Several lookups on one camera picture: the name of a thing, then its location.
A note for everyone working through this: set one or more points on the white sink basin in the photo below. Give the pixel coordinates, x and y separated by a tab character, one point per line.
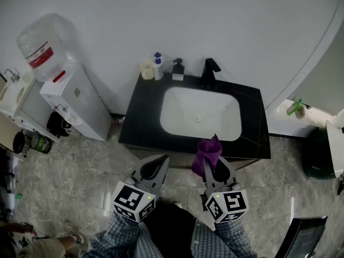
185	111

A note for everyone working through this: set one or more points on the purple cloth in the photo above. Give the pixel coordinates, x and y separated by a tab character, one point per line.
208	152

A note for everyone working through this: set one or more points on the white pump bottle blue cap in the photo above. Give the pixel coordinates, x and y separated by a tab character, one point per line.
158	66

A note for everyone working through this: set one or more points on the person's right forearm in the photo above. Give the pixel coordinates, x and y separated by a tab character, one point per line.
225	240

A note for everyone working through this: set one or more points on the black screen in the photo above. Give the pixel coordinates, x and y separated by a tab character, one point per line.
303	238

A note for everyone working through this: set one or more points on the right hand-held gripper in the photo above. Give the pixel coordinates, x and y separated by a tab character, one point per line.
226	204

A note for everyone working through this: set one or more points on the sink drain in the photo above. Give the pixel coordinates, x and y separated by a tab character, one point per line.
198	117

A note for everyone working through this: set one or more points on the person's left forearm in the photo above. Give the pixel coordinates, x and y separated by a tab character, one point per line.
115	238

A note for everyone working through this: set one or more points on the black faucet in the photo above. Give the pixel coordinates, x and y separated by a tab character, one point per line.
209	71

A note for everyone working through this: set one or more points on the small green object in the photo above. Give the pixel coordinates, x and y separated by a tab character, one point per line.
18	196

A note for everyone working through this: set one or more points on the white water dispenser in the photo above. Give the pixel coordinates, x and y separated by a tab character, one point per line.
80	103

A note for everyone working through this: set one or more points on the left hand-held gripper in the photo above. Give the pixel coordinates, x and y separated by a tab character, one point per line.
133	199

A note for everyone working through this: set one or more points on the dark green bin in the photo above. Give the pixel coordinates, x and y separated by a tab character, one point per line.
317	154

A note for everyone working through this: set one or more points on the cream cup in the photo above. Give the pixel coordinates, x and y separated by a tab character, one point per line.
147	69

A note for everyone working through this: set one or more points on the black sink vanity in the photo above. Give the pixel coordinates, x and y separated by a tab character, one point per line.
145	111

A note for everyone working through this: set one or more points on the black soap dispenser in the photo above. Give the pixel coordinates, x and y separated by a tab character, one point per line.
178	72

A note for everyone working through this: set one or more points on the green bottle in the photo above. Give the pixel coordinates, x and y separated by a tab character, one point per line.
293	107

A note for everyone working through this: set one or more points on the small chrome faucet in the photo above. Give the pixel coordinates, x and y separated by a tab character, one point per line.
12	74

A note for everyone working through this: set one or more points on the white board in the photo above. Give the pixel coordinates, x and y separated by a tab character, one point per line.
336	149

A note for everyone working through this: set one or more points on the clear water jug red label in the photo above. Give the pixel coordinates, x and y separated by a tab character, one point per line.
44	44

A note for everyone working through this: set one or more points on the person's dark trousers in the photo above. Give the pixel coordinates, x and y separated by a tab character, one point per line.
169	224

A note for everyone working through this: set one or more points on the white side cabinet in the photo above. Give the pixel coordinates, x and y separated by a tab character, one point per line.
18	101

